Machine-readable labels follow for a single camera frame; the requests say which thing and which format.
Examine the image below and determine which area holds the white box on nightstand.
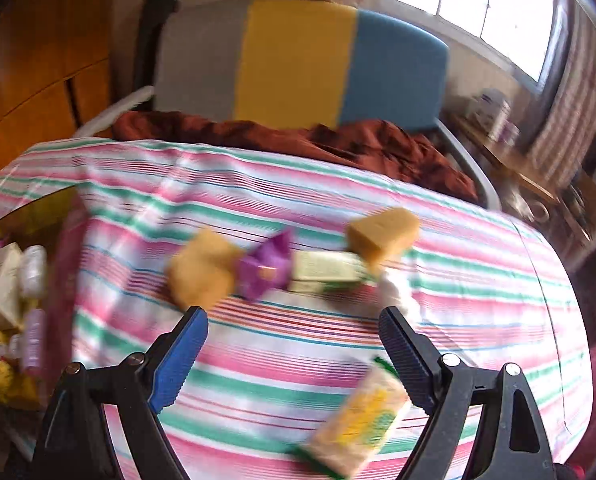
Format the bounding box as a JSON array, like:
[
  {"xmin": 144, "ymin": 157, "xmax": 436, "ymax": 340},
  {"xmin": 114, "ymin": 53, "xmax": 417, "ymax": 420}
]
[{"xmin": 466, "ymin": 88, "xmax": 510, "ymax": 141}]

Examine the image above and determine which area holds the window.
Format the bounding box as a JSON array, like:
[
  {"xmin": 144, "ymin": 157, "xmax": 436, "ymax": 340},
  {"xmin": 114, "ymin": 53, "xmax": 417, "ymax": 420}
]
[{"xmin": 388, "ymin": 0, "xmax": 557, "ymax": 88}]

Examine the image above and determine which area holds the white plastic ball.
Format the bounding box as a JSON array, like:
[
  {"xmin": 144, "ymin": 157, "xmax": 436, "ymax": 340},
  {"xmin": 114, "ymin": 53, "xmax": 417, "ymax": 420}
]
[{"xmin": 377, "ymin": 269, "xmax": 421, "ymax": 327}]

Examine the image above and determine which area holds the yellow sponge on bed left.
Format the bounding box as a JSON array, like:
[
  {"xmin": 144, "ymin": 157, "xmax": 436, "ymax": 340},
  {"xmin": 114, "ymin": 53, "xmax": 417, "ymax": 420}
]
[{"xmin": 165, "ymin": 228, "xmax": 245, "ymax": 311}]

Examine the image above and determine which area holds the grey yellow blue headboard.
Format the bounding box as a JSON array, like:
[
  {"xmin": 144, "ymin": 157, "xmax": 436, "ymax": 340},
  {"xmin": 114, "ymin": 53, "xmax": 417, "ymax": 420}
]
[{"xmin": 153, "ymin": 0, "xmax": 448, "ymax": 131}]

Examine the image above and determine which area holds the rust brown blanket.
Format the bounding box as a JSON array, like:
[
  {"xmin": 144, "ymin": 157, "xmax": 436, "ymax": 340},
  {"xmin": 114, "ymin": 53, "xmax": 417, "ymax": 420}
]
[{"xmin": 112, "ymin": 110, "xmax": 476, "ymax": 204}]

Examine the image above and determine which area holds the striped bed sheet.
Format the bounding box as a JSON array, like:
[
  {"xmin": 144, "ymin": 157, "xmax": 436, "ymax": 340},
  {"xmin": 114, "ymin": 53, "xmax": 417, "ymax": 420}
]
[{"xmin": 0, "ymin": 139, "xmax": 593, "ymax": 479}]

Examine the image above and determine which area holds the yellow sponge on bed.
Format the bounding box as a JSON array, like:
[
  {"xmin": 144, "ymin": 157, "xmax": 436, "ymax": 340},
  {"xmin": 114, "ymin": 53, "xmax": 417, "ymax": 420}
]
[
  {"xmin": 345, "ymin": 207, "xmax": 420, "ymax": 276},
  {"xmin": 165, "ymin": 228, "xmax": 245, "ymax": 311}
]

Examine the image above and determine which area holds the white styrofoam piece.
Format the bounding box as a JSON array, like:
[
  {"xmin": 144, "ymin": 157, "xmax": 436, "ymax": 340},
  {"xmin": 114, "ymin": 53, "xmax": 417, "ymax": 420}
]
[{"xmin": 72, "ymin": 86, "xmax": 155, "ymax": 139}]

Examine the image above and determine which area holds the small cracker packet on bed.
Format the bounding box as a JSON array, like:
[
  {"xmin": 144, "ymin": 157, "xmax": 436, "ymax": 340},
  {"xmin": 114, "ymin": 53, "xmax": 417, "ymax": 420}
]
[{"xmin": 296, "ymin": 356, "xmax": 412, "ymax": 479}]

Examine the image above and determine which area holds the wooden nightstand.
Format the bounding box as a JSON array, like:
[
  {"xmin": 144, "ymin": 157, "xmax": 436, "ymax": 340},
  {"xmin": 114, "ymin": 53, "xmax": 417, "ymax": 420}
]
[{"xmin": 443, "ymin": 113, "xmax": 560, "ymax": 205}]

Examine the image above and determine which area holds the yellow sponge on bed right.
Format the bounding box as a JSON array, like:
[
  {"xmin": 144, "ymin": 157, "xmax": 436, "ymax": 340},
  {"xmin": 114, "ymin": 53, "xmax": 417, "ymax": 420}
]
[{"xmin": 345, "ymin": 207, "xmax": 420, "ymax": 276}]

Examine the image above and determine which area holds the wooden wardrobe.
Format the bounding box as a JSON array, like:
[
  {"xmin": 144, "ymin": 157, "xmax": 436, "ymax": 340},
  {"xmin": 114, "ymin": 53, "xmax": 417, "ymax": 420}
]
[{"xmin": 0, "ymin": 0, "xmax": 112, "ymax": 169}]

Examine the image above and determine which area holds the beige patterned curtain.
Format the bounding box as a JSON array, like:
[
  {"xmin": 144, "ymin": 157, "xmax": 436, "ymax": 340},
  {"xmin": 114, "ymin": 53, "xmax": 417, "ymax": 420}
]
[{"xmin": 520, "ymin": 0, "xmax": 596, "ymax": 188}]

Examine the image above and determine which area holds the white printed carton box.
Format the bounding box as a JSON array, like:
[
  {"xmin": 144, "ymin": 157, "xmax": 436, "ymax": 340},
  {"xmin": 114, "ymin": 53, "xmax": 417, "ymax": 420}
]
[{"xmin": 0, "ymin": 243, "xmax": 22, "ymax": 330}]

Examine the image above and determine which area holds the green white small carton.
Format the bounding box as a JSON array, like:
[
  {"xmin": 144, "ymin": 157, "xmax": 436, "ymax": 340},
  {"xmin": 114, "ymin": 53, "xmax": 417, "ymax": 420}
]
[{"xmin": 287, "ymin": 250, "xmax": 369, "ymax": 294}]

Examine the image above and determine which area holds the purple snack packet on bed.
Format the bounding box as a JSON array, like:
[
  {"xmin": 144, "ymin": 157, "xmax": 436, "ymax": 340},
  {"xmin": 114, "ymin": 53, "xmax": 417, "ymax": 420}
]
[{"xmin": 236, "ymin": 229, "xmax": 292, "ymax": 301}]

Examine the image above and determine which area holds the gold cardboard box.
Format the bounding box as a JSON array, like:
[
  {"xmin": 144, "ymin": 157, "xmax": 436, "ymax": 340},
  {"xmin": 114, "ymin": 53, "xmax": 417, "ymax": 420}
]
[{"xmin": 0, "ymin": 185, "xmax": 89, "ymax": 412}]

